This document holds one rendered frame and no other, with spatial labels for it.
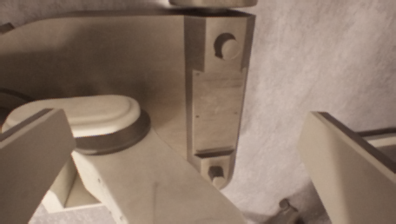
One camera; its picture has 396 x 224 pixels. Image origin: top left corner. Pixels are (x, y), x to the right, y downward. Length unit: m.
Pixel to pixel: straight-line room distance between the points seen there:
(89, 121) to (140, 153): 0.09
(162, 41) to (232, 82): 0.18
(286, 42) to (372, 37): 0.34
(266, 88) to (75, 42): 0.59
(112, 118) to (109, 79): 0.15
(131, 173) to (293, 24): 0.63
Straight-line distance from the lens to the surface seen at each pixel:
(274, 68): 0.76
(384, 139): 1.30
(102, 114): 0.36
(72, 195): 0.50
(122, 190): 0.29
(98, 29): 0.46
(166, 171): 0.30
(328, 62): 0.88
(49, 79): 0.52
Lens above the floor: 0.61
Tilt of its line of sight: 57 degrees down
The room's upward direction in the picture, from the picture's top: 159 degrees clockwise
